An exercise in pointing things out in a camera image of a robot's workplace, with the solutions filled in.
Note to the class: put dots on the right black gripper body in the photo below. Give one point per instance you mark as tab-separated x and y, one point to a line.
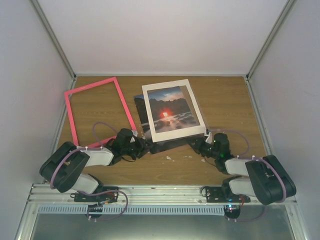
204	150

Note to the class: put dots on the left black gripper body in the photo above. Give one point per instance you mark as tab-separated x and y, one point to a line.
134	151

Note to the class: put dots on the pink picture frame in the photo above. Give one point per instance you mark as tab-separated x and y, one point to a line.
98	108

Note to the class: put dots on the sunset landscape photo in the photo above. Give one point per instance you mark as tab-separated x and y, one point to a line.
170	111

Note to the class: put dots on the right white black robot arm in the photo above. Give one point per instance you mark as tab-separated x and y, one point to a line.
262	178

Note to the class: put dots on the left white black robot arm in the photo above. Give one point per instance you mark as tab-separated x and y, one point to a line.
64	168

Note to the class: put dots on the white paper mat border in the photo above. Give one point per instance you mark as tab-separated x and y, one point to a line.
175	134

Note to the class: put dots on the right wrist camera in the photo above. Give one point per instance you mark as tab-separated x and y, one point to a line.
208	136

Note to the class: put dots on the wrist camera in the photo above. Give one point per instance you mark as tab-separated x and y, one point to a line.
208	136
135	133

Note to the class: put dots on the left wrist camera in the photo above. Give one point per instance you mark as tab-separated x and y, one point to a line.
135	133

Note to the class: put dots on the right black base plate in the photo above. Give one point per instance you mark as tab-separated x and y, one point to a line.
219	194

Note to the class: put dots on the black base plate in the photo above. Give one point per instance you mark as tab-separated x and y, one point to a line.
219	194
104	194

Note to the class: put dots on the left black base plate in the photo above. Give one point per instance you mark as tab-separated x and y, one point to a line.
104	194

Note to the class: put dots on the aluminium mounting rail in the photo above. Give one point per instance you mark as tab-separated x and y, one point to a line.
137	195

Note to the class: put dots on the grey slotted cable duct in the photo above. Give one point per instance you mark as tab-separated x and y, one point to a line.
211	210

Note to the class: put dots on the right vertical aluminium post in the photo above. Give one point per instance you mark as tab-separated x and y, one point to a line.
289	4

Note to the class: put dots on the vertical aluminium post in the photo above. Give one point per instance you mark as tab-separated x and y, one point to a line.
289	4
54	40

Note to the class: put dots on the left vertical aluminium post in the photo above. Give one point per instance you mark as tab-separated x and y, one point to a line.
54	40

